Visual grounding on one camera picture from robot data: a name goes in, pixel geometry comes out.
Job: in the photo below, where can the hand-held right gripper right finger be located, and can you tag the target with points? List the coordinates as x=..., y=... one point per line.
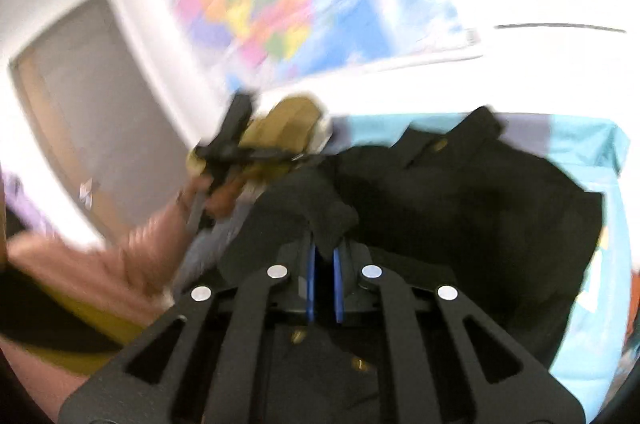
x=338, y=284

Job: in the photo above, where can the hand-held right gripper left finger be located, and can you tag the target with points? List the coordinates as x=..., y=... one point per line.
x=311, y=279

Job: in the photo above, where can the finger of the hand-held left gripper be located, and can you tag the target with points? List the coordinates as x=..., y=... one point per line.
x=280, y=155

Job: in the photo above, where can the black jacket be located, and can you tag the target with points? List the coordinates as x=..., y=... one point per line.
x=475, y=214

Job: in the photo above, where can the person's left forearm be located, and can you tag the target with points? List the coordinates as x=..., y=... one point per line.
x=100, y=254

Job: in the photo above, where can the person's left hand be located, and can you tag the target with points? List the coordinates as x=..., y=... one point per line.
x=225, y=199

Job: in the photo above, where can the mustard yellow garment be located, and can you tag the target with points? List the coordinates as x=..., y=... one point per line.
x=285, y=124

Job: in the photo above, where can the lilac garment with label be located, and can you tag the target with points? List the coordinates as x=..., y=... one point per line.
x=210, y=249

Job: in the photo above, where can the grey wooden door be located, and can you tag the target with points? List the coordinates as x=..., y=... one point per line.
x=90, y=94

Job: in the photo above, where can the purple hanging garment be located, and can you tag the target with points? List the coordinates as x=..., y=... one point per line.
x=20, y=204

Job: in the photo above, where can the patterned teal bed sheet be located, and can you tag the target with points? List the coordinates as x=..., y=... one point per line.
x=580, y=139

